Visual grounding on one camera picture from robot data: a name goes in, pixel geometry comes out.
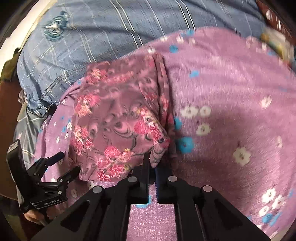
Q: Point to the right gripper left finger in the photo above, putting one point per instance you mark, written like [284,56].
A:
[102,213]

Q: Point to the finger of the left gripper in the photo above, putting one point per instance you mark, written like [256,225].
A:
[47,162]
[69,176]

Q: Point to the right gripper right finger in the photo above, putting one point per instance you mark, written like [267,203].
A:
[202,213]

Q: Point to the maroon floral shirt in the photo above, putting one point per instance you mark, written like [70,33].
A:
[121,113]

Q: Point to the person left hand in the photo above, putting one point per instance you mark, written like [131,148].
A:
[37,217]

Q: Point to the grey star pillow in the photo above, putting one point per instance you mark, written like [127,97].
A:
[27,130]

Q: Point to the brown wooden headboard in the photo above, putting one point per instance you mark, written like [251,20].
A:
[9,110]

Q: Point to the olive green garment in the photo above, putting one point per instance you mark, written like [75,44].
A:
[8,73]

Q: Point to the purple floral bed sheet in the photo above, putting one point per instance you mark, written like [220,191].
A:
[233,103]

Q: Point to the blue plaid quilt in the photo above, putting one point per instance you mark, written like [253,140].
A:
[72,34]

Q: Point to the dark red plastic bag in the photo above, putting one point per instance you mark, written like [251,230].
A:
[280,15]

